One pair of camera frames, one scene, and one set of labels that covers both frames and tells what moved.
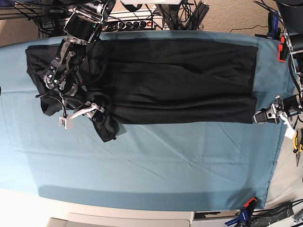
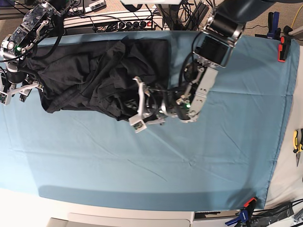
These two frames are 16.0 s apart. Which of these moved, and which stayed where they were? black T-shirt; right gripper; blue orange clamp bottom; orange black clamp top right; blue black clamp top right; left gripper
Moved: black T-shirt; right gripper; left gripper
Stayed: blue orange clamp bottom; orange black clamp top right; blue black clamp top right
